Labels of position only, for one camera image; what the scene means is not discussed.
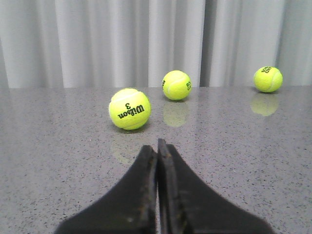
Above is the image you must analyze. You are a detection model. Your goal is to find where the Wilson 3 yellow tennis ball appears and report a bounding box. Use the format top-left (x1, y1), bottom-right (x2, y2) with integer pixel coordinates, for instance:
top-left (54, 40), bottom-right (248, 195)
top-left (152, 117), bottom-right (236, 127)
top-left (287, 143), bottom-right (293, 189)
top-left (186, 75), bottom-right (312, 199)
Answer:
top-left (109, 88), bottom-right (151, 130)

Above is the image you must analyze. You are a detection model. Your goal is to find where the grey curtain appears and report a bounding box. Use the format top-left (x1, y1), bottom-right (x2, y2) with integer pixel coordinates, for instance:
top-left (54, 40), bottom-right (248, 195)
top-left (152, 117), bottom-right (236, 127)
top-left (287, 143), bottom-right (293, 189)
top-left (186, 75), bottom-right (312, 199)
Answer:
top-left (0, 0), bottom-right (312, 88)

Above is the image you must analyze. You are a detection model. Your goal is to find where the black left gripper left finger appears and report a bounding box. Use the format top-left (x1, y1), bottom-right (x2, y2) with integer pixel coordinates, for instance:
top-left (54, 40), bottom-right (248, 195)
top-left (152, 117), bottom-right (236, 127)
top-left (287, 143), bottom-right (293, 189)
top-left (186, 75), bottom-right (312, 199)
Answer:
top-left (56, 145), bottom-right (157, 234)

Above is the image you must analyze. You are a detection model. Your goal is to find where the yellow tennis ball centre back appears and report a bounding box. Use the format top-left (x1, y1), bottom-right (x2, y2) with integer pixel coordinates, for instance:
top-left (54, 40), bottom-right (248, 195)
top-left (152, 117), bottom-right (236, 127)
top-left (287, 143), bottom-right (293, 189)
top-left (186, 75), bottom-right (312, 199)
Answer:
top-left (253, 66), bottom-right (283, 93)

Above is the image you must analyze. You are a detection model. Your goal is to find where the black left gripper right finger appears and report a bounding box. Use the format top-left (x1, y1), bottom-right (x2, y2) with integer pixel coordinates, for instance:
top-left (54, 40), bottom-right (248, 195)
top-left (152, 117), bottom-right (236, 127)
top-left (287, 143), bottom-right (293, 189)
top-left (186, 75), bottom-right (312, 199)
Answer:
top-left (157, 139), bottom-right (274, 234)

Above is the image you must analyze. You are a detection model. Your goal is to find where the Roland Garros yellow tennis ball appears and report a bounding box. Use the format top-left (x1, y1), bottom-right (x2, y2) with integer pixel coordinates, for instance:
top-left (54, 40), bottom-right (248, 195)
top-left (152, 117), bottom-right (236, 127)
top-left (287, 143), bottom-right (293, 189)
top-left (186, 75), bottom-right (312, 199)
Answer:
top-left (162, 70), bottom-right (192, 100)

